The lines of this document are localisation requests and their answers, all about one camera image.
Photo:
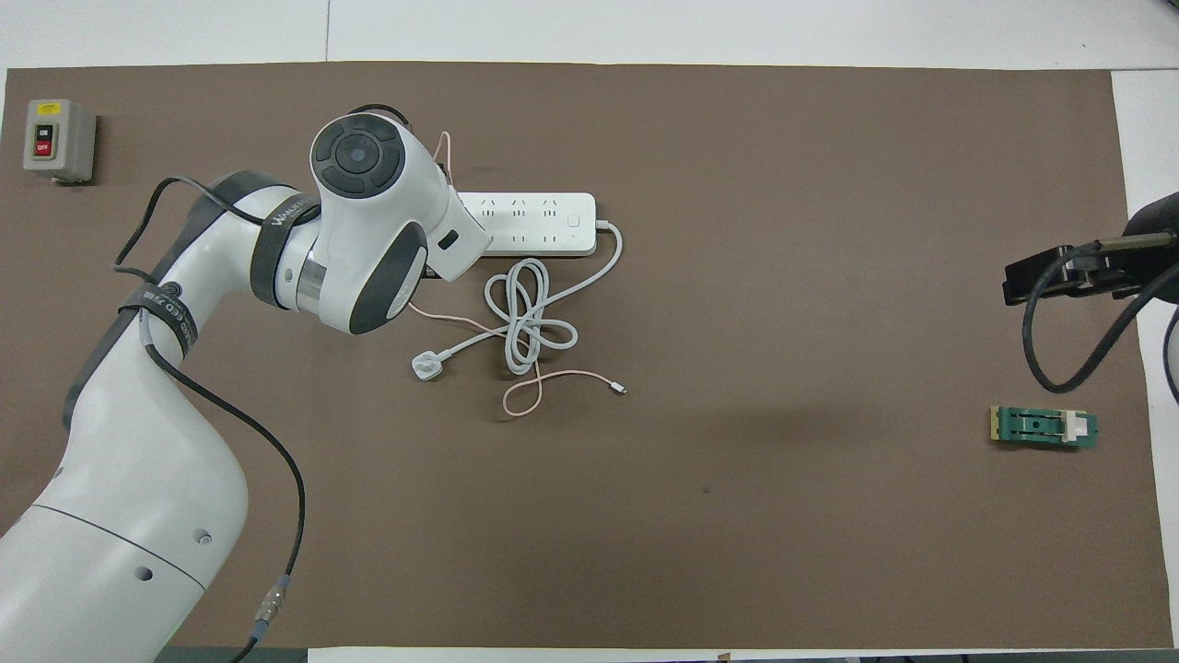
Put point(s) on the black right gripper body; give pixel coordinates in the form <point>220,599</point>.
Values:
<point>1096,272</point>

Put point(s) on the white power strip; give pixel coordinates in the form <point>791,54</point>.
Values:
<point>543,226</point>

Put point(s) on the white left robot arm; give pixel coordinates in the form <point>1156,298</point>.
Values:
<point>138,460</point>

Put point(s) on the green connector block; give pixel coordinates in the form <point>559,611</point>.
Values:
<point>1041,428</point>

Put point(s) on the brown table mat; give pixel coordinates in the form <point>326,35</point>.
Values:
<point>737,552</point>

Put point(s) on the grey on-off switch box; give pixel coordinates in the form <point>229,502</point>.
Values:
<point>57,140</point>

